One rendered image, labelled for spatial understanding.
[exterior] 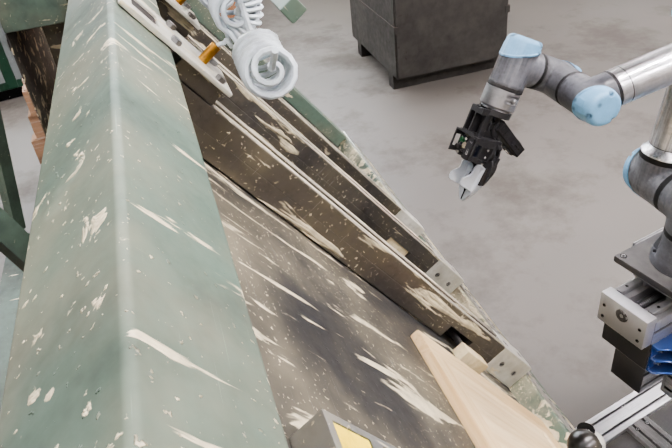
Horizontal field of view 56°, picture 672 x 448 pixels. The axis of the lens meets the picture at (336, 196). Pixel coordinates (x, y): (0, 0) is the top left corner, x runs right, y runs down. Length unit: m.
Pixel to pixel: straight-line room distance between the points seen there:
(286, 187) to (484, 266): 2.35
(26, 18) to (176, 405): 1.38
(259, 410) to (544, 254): 3.10
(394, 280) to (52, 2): 0.97
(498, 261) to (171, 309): 3.02
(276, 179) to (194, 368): 0.71
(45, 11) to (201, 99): 0.74
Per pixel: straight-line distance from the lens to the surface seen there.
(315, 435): 0.55
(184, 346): 0.32
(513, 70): 1.33
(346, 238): 1.10
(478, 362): 1.34
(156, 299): 0.33
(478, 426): 1.02
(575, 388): 2.79
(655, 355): 1.77
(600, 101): 1.27
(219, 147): 0.95
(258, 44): 0.76
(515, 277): 3.23
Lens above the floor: 2.10
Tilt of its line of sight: 33 degrees down
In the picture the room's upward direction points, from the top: 7 degrees counter-clockwise
